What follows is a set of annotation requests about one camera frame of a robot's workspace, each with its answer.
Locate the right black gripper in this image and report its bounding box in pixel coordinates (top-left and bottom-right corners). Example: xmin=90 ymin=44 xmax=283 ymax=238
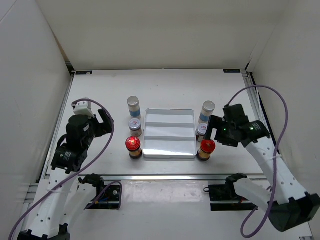
xmin=203 ymin=115 xmax=239 ymax=148

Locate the short white-cap jar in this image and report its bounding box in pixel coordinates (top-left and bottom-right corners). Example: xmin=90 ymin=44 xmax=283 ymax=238
xmin=128 ymin=118 xmax=143 ymax=137
xmin=195 ymin=123 xmax=208 ymax=143

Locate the tall silver-cap bottle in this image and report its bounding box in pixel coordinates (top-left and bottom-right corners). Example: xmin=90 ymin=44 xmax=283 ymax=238
xmin=198 ymin=100 xmax=216 ymax=124
xmin=127 ymin=96 xmax=141 ymax=119

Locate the red-cap bottle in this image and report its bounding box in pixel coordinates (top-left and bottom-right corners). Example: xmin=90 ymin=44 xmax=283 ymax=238
xmin=125 ymin=136 xmax=143 ymax=159
xmin=196 ymin=139 xmax=216 ymax=162

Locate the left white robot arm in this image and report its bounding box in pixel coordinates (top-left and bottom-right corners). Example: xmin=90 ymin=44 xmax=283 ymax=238
xmin=18 ymin=107 xmax=115 ymax=240

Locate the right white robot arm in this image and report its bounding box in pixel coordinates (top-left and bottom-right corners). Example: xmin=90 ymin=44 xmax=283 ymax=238
xmin=206 ymin=115 xmax=320 ymax=232

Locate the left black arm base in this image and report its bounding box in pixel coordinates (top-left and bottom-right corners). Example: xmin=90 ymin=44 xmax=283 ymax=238
xmin=84 ymin=181 xmax=123 ymax=210

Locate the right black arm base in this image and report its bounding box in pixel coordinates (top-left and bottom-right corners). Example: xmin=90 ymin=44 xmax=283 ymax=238
xmin=203 ymin=184 xmax=256 ymax=212

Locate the white divided tray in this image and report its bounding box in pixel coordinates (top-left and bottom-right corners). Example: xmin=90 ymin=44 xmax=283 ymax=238
xmin=143 ymin=108 xmax=197 ymax=162

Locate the right blue corner label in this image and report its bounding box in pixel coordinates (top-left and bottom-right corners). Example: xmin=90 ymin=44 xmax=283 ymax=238
xmin=223 ymin=69 xmax=241 ymax=74

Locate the blue corner label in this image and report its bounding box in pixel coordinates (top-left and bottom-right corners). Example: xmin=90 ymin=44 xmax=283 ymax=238
xmin=75 ymin=71 xmax=93 ymax=75
xmin=223 ymin=69 xmax=241 ymax=74

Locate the left blue corner label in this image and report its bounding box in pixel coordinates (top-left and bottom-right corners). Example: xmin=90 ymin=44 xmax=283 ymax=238
xmin=75 ymin=71 xmax=93 ymax=75

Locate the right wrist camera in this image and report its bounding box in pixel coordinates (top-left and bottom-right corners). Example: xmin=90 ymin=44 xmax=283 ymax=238
xmin=223 ymin=104 xmax=249 ymax=125

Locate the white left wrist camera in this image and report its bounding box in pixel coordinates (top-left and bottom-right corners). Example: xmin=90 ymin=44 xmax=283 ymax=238
xmin=71 ymin=97 xmax=95 ymax=118

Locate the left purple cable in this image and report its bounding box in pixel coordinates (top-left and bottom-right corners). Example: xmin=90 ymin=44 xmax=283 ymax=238
xmin=7 ymin=98 xmax=123 ymax=240

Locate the purple cable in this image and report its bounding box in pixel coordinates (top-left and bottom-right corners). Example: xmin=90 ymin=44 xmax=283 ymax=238
xmin=226 ymin=85 xmax=289 ymax=238
xmin=7 ymin=98 xmax=123 ymax=240

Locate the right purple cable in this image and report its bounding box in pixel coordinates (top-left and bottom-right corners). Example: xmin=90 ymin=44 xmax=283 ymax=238
xmin=226 ymin=85 xmax=289 ymax=238

